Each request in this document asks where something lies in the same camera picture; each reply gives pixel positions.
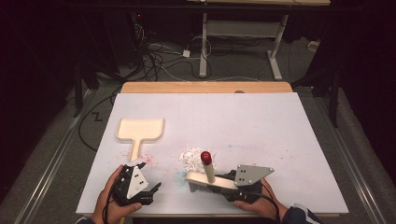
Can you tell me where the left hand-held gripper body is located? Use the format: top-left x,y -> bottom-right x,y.
110,163 -> 155,206

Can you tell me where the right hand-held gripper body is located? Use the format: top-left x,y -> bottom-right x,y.
221,163 -> 276,204

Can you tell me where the cream brush with red tip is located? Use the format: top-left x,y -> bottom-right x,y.
185,150 -> 240,194

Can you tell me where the pile of white paper scraps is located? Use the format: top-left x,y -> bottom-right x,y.
177,146 -> 219,174

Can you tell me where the person's right hand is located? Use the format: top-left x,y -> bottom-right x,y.
233,177 -> 290,222

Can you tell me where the person's left hand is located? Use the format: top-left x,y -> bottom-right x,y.
91,164 -> 143,224

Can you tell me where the cream plastic dustpan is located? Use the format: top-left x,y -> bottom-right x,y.
115,118 -> 165,162

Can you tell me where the white board table cover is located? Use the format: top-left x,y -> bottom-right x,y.
76,91 -> 350,216

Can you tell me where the wooden table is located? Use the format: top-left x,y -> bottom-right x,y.
120,81 -> 294,94

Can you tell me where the black metal stand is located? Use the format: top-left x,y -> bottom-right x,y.
72,60 -> 101,119
291,66 -> 342,129

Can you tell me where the small white box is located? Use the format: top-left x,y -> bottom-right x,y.
306,39 -> 321,53

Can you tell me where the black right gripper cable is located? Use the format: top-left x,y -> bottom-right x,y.
247,181 -> 282,224

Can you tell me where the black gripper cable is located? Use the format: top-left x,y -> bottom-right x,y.
101,174 -> 125,224
247,181 -> 282,224

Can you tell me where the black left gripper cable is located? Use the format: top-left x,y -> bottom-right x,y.
101,174 -> 125,224

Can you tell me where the black floor cable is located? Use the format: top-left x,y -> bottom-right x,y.
77,89 -> 123,153

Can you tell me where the metal floor rail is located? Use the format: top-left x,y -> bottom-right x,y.
14,89 -> 96,224
312,92 -> 389,224

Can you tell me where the tangle of floor cables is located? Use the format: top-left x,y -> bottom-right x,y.
132,21 -> 216,82

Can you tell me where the white metal desk frame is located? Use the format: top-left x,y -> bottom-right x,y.
198,12 -> 290,81

